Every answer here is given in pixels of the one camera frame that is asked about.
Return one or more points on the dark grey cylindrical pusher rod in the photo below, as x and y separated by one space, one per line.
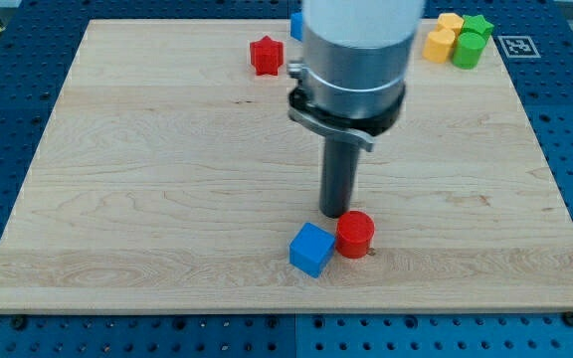
339 166

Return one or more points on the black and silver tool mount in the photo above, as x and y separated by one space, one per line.
360 132

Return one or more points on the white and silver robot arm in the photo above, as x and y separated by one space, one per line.
350 82

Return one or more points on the blue block behind arm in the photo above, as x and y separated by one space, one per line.
296 26

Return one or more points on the blue cube block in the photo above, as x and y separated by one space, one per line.
311 249

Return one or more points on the red star block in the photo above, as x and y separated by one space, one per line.
266 56

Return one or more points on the green star block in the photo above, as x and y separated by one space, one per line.
477 24

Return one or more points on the red cylinder block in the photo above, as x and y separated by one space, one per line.
354 233

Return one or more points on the yellow heart block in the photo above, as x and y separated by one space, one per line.
438 45

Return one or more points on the green cylinder block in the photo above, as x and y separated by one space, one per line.
468 49

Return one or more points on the yellow hexagon block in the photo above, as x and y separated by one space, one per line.
450 21

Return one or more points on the light wooden board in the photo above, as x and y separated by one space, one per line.
169 180

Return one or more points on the black and white fiducial marker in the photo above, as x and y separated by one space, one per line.
518 47

